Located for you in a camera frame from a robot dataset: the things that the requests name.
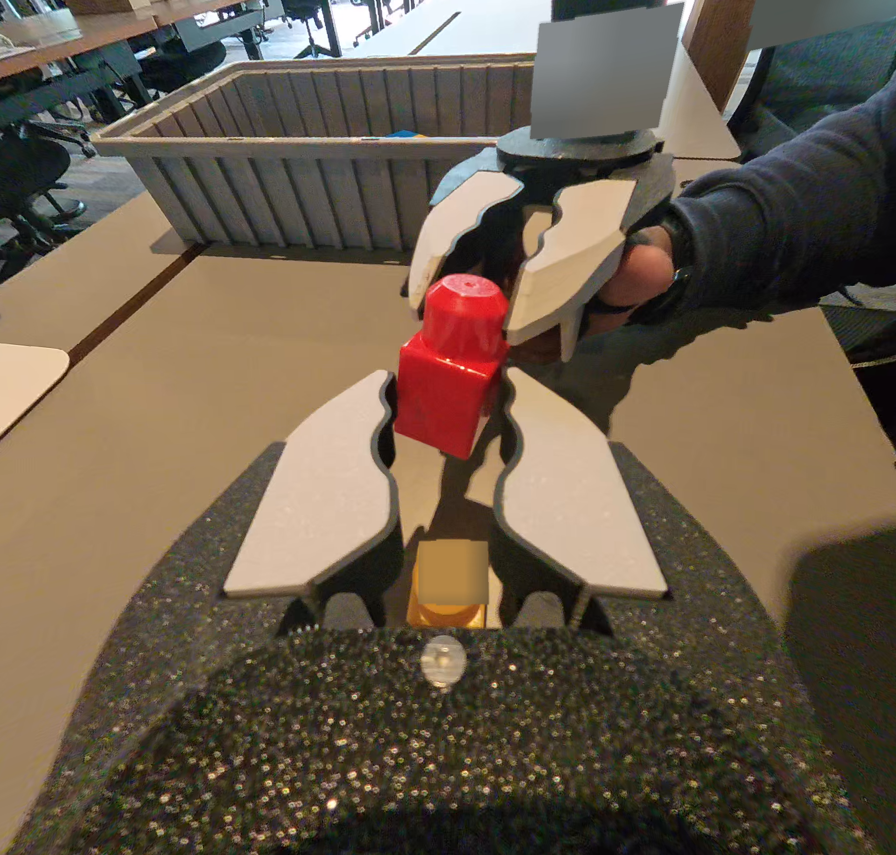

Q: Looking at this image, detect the person's right forearm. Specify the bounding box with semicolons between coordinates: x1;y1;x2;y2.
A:
668;88;896;324

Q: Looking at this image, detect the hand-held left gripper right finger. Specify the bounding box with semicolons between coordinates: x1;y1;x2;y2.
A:
493;367;669;626

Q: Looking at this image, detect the white rounded board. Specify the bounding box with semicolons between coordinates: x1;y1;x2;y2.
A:
0;343;71;439

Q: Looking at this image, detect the person's right hand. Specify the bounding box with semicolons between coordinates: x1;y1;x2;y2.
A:
598;228;678;308

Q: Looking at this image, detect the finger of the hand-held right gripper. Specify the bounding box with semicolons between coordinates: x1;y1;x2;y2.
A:
504;179;639;364
408;171;525;317

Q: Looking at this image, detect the black office chair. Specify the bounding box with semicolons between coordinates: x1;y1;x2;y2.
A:
0;123;95;275

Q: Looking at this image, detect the grey plastic bin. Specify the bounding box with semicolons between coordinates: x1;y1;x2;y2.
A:
91;53;536;250

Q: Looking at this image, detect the wooden support post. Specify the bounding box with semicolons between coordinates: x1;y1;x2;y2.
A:
682;0;753;110

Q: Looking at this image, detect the wooden office desk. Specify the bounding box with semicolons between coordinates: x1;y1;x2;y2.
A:
0;0;298;79

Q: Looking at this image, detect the red mega block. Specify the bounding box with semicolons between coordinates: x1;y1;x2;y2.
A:
394;274;511;460

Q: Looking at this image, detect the yellow mega block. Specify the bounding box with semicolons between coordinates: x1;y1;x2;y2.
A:
408;564;491;630

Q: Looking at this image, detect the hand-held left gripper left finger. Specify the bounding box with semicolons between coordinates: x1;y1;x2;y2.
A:
224;369;406;621

